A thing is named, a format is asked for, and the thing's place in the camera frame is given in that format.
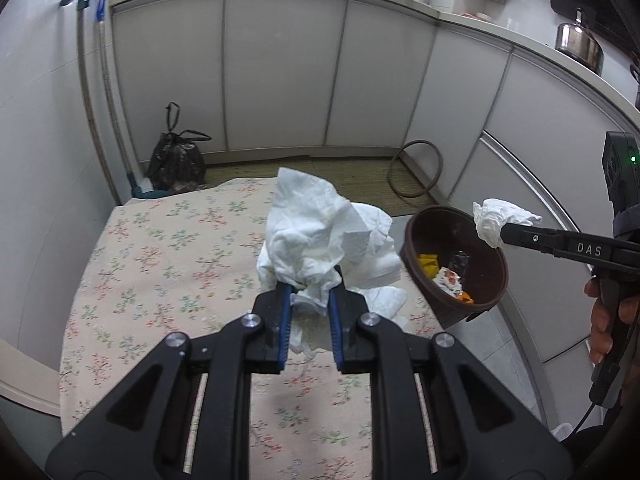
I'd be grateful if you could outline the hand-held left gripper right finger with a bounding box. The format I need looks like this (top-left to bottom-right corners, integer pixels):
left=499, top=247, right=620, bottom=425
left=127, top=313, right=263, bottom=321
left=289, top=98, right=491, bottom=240
left=327, top=265, right=576, bottom=480

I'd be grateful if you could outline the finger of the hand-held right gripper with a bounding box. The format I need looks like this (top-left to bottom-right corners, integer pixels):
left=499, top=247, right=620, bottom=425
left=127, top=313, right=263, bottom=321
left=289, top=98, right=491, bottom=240
left=500, top=222, right=563, bottom=257

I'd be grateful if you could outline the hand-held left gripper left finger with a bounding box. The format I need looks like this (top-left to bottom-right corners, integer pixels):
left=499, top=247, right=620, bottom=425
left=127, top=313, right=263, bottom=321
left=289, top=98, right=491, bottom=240
left=45, top=280, right=293, bottom=480

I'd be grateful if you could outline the small white tissue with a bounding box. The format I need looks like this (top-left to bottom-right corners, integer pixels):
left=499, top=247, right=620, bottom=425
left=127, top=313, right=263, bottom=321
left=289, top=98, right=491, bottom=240
left=472, top=198, right=542, bottom=250

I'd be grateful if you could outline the brown round trash bin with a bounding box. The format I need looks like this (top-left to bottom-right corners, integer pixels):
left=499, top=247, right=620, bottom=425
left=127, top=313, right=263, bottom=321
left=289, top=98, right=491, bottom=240
left=400, top=205, right=509, bottom=332

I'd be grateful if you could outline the large white tissue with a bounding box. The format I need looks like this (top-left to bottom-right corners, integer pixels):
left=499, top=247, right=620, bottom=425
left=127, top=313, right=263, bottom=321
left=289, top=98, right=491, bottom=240
left=256, top=166, right=402, bottom=293

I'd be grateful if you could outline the person's right hand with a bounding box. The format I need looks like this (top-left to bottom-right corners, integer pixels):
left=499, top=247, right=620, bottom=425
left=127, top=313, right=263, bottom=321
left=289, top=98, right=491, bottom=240
left=584, top=276, right=640, bottom=366

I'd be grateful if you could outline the white sliding door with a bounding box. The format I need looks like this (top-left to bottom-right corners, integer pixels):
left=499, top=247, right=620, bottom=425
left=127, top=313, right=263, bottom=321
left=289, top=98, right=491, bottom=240
left=450, top=127, right=640, bottom=366

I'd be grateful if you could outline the white red wrapper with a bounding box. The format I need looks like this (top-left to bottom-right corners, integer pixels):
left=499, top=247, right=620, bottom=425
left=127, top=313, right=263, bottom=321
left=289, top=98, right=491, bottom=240
left=434, top=267, right=463, bottom=295

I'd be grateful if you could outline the yellow wrapper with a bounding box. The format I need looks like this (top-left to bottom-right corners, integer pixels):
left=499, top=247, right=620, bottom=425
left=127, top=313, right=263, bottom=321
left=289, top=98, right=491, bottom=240
left=416, top=253, right=442, bottom=279

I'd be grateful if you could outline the floral tablecloth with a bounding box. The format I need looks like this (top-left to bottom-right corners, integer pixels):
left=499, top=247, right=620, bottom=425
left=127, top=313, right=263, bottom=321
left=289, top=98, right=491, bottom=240
left=60, top=176, right=446, bottom=480

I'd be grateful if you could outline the person's dark clothing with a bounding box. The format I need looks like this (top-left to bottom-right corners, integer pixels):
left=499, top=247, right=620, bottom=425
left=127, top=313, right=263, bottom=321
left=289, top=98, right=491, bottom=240
left=560, top=395, right=640, bottom=476

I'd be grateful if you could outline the black garbage bag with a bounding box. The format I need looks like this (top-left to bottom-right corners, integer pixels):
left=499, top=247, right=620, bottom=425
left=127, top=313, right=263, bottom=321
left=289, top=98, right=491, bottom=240
left=145, top=102, right=213, bottom=192

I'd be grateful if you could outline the steel pot with lid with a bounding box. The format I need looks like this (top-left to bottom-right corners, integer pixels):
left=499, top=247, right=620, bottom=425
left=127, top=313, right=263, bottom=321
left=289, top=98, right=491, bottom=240
left=555, top=8, right=605, bottom=73

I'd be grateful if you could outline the black range hood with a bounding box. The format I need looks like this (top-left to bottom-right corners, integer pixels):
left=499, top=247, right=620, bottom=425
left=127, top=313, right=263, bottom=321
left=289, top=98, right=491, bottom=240
left=545, top=0, right=640, bottom=53

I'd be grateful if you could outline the white kitchen cabinet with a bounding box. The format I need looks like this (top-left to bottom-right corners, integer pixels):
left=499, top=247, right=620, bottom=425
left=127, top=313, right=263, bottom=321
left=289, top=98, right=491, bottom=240
left=107, top=0, right=640, bottom=201

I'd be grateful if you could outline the metal pole with blue tip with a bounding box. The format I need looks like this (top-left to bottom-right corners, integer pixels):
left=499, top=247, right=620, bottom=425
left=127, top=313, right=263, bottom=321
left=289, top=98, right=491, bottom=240
left=94, top=0, right=138, bottom=196

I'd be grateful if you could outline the brown ring hoop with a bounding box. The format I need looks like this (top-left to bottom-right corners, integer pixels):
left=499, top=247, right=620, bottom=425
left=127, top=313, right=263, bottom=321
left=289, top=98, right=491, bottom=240
left=388, top=140, right=443, bottom=198

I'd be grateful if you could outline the black cable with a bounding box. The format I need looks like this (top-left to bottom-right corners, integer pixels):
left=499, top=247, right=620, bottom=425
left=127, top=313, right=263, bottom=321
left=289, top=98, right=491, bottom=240
left=570, top=400, right=601, bottom=443

